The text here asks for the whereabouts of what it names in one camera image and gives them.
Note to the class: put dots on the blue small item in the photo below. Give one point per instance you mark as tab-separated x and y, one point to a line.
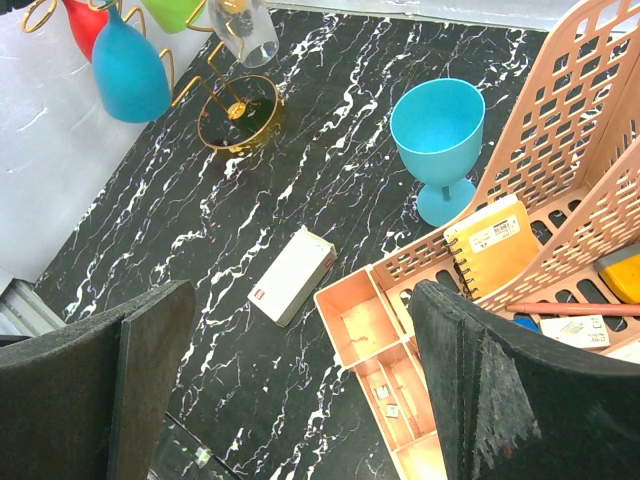
526	322

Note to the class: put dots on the white card box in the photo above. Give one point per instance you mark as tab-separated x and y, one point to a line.
586	332

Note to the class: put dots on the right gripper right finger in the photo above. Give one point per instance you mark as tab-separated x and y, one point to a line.
510	403

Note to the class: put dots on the clear wine glass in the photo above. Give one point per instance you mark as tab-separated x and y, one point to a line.
246	29

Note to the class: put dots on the red wine glass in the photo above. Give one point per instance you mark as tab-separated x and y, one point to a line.
85	24

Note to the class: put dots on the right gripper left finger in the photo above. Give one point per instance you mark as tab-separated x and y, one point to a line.
87	401

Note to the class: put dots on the pink desk organizer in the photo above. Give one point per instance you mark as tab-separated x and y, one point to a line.
570	152

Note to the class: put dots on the gold wire glass rack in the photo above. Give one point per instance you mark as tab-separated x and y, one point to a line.
236	114

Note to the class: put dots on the blue wine glass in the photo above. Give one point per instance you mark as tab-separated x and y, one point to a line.
128	71
438	127

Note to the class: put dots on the white small box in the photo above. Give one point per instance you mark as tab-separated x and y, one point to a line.
292	277

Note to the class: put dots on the pink pen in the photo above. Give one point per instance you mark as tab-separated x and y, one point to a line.
578	309

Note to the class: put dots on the yellow spiral notebook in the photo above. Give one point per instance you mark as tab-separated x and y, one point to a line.
492	246

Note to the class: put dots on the yellow eraser block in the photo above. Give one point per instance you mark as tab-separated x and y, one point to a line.
620	272

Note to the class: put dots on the green wine glass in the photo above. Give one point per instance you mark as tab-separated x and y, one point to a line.
174	16

